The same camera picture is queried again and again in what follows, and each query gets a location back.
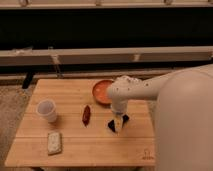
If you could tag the long metal rail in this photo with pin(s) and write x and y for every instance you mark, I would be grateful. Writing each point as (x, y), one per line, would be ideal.
(105, 55)

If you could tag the wooden table board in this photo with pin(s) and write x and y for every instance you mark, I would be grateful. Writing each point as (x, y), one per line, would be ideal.
(82, 146)

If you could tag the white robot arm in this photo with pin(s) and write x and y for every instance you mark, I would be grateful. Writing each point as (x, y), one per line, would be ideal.
(183, 117)

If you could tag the white rectangular sponge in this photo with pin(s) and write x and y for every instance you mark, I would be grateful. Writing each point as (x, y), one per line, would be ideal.
(54, 144)

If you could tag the orange ceramic bowl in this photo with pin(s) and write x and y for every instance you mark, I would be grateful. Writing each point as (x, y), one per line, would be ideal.
(99, 91)

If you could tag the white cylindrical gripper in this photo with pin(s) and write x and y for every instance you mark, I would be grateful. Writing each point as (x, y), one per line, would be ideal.
(118, 108)

